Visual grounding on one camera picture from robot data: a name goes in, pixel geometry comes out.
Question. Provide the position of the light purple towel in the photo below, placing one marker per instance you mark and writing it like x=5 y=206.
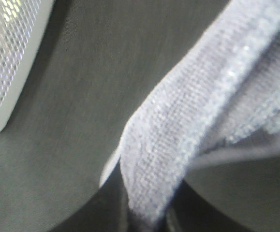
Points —
x=224 y=89

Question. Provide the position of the grey perforated plastic basket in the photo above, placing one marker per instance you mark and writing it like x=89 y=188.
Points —
x=22 y=26

